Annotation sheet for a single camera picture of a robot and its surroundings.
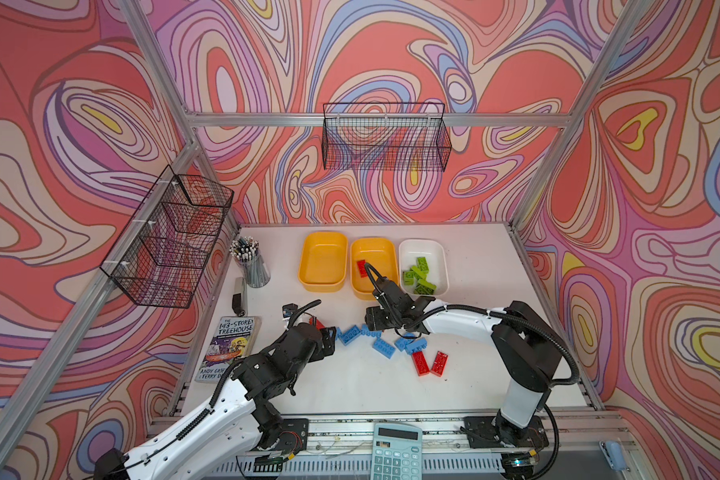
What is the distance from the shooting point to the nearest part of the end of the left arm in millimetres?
525

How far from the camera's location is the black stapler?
93 centimetres

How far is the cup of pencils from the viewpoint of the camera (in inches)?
35.6
